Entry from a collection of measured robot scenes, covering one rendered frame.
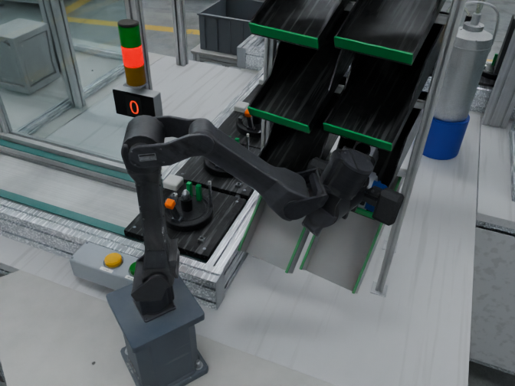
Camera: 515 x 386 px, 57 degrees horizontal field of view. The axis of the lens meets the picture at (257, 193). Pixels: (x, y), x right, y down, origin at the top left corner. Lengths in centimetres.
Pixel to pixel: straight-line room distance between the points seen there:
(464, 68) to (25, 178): 141
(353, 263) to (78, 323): 66
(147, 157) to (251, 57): 169
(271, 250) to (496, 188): 90
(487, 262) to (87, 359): 126
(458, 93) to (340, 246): 80
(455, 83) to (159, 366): 124
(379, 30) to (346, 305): 67
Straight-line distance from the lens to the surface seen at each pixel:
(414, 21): 87
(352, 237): 109
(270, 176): 73
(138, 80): 127
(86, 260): 122
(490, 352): 209
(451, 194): 167
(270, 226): 113
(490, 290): 185
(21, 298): 133
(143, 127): 70
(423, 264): 138
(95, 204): 145
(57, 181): 158
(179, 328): 93
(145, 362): 100
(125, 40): 123
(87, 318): 123
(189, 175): 142
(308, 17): 88
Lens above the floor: 180
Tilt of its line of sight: 38 degrees down
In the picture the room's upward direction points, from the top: 2 degrees clockwise
